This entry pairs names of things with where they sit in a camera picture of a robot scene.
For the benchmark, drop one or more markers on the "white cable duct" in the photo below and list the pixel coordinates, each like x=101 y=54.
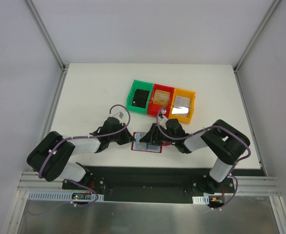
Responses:
x=64 y=196
x=200 y=200

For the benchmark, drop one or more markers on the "yellow plastic bin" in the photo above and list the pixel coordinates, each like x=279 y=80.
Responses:
x=184 y=93

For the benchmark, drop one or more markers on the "left aluminium table rail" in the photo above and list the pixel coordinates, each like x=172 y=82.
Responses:
x=54 y=103

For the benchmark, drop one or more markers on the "aluminium frame post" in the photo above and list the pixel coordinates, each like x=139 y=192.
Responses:
x=260 y=28
x=44 y=32

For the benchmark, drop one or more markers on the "green plastic bin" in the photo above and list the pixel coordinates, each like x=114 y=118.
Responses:
x=137 y=84

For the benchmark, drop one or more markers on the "red plastic bin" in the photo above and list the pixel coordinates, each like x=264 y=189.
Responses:
x=154 y=108

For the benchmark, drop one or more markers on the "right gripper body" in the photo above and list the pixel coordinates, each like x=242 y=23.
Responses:
x=153 y=134

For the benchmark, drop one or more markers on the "silver diamond VIP card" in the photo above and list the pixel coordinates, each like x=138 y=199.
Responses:
x=142 y=146

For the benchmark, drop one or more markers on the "left aluminium frame post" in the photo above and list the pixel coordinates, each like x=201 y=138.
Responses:
x=44 y=32

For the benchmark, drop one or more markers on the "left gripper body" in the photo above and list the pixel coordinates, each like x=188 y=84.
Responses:
x=121 y=135

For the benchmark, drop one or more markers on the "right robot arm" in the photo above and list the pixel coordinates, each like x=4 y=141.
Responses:
x=228 y=144

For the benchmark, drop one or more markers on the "gold VIP card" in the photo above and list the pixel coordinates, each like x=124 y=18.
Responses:
x=161 y=97

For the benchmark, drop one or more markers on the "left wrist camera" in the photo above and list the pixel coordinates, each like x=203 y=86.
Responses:
x=119 y=116

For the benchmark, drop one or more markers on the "right aluminium table rail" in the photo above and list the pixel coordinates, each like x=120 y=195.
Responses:
x=255 y=185

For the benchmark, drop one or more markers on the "left white cable duct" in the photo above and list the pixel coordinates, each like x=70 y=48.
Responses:
x=64 y=196

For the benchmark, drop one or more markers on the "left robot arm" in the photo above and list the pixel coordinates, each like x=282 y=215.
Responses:
x=51 y=156

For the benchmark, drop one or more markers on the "black VIP card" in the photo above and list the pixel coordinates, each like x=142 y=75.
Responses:
x=140 y=98

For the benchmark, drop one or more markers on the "aluminium table rail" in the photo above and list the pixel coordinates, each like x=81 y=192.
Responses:
x=255 y=185
x=54 y=103

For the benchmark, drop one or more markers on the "right aluminium frame post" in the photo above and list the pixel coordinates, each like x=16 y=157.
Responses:
x=260 y=28

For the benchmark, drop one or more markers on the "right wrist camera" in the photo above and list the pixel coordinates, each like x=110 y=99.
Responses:
x=162 y=119

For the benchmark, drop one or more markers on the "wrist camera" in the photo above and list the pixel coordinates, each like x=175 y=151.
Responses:
x=162 y=119
x=119 y=116

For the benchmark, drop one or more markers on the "red leather card holder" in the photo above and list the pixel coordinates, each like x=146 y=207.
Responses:
x=151 y=148

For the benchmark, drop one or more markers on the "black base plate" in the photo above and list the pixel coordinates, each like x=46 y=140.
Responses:
x=150 y=185

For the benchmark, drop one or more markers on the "right white cable duct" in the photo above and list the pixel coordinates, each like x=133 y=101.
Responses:
x=200 y=200

